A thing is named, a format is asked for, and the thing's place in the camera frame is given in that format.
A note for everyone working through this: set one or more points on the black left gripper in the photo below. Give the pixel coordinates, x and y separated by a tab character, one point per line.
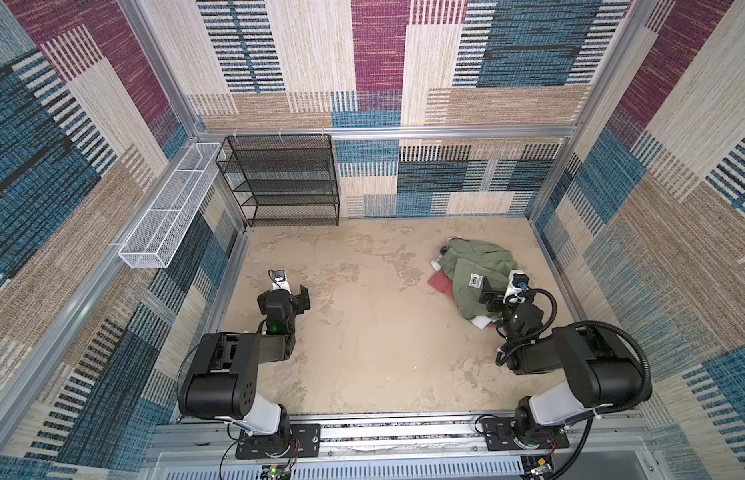
296	300

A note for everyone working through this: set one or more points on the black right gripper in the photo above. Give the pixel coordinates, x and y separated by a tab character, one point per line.
492	297

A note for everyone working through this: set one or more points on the red cloth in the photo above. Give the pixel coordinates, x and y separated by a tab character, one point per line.
442	284

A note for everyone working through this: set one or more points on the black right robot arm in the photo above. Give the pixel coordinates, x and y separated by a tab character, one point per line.
606	370

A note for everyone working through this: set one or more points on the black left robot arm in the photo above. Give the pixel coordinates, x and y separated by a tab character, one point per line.
222	380

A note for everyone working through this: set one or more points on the green printed t-shirt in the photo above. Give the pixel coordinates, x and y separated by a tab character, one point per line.
490	255

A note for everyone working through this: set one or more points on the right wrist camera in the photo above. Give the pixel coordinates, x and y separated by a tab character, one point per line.
517	287

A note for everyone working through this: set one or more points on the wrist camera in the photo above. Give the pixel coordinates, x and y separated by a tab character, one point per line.
279	280
517	287

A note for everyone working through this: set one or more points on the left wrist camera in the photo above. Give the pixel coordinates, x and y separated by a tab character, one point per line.
279	280

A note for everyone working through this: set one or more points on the black wire shelf rack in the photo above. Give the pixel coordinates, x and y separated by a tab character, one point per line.
282	180

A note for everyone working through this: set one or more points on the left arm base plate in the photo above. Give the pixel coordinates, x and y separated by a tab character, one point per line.
300	439

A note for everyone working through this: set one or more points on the white wire mesh basket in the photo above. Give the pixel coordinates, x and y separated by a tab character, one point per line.
156	239

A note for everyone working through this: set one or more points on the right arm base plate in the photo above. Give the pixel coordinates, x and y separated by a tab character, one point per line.
509	434

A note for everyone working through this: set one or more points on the aluminium front rail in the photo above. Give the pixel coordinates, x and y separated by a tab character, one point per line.
410	445

